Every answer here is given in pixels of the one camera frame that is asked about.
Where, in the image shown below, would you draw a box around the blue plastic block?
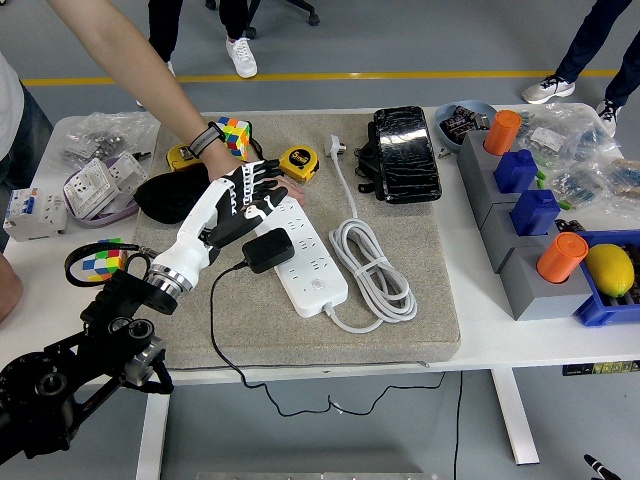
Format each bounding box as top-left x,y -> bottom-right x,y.
509,189 -> 561,237
493,149 -> 539,194

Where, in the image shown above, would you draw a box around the glossy black case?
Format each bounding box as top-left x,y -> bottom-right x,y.
373,105 -> 444,205

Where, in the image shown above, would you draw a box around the black grey wristband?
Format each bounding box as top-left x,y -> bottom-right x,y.
187,121 -> 226,159

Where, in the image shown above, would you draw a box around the black plug with cord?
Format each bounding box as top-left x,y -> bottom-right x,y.
209,227 -> 446,417

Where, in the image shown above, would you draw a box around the grey-brown mat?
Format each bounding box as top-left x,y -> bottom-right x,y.
107,112 -> 462,374

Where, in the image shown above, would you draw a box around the grey holder block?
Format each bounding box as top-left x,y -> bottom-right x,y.
498,238 -> 597,322
457,130 -> 524,230
478,198 -> 562,275

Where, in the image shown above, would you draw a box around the person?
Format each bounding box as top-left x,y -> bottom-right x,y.
521,0 -> 640,139
0,49 -> 54,251
135,0 -> 259,109

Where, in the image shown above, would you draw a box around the plain yellow tape measure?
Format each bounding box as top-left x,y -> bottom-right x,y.
166,143 -> 204,173

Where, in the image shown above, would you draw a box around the black hanging cable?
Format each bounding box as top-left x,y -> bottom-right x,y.
452,370 -> 464,480

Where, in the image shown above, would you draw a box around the white circuit breaker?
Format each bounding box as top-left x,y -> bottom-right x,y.
3,186 -> 69,243

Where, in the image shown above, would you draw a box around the person's left hand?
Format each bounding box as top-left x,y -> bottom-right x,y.
202,144 -> 306,206

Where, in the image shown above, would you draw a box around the purple tray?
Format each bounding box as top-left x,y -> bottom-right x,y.
74,153 -> 143,229

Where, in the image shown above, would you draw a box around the clear bag of metal parts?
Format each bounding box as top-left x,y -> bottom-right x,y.
59,112 -> 160,157

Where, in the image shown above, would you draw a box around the small colourful puzzle cube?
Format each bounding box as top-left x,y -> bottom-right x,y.
82,238 -> 129,280

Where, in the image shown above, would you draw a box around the yellow tape measure with strap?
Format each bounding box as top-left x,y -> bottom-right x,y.
249,134 -> 321,184

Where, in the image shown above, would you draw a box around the yellow lemon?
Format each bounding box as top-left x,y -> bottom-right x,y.
584,243 -> 636,298

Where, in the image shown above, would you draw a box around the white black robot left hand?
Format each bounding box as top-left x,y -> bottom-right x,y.
151,158 -> 291,292

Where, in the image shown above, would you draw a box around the large colourful puzzle cube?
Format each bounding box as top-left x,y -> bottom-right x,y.
218,116 -> 252,162

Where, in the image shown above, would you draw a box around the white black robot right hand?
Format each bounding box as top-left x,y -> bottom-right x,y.
583,453 -> 621,480

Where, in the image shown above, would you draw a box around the black cloth pouch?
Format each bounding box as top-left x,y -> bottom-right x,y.
133,162 -> 211,225

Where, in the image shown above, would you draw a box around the orange cylinder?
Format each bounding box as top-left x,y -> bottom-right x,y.
483,109 -> 523,156
536,231 -> 590,284

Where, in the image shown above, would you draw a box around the light blue bowl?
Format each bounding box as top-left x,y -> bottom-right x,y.
433,101 -> 497,152

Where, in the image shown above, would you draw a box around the white power strip with cable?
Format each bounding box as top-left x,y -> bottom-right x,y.
252,132 -> 419,334

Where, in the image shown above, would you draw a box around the black table control panel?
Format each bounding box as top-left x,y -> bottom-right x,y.
561,360 -> 640,377

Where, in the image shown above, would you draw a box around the white table leg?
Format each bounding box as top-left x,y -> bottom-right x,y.
135,384 -> 172,480
491,368 -> 541,466

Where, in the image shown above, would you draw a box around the blue plastic bin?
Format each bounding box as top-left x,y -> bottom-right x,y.
572,229 -> 640,328

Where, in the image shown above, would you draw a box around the black office chair base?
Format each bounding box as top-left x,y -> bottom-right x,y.
204,0 -> 321,40

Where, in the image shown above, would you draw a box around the black capacitors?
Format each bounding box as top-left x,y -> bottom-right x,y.
442,104 -> 494,136

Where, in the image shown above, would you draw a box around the black bracket device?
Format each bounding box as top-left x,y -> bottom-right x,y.
352,121 -> 386,195

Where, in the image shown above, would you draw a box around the large white socket module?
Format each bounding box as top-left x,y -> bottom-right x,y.
63,158 -> 123,220

